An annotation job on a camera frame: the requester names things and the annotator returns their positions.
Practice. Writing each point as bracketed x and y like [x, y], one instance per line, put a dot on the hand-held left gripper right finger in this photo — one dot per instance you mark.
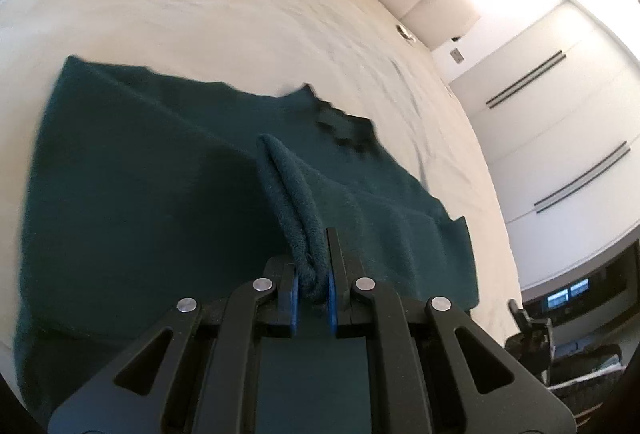
[331, 304]

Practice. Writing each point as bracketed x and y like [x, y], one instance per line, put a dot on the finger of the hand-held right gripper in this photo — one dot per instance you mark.
[519, 316]

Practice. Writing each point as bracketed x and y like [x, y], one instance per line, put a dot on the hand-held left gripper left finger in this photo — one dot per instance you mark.
[294, 304]

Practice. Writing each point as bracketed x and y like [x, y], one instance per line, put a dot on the dark green knit sweater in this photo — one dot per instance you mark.
[150, 189]

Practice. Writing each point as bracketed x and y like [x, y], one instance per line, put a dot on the white wardrobe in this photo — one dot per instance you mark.
[565, 129]

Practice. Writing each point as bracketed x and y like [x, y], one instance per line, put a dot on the small crumpled item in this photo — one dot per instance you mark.
[405, 32]

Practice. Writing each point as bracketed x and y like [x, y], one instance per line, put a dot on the bed with beige duvet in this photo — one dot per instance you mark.
[200, 14]

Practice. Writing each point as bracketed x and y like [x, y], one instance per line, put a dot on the wall socket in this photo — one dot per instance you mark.
[456, 55]

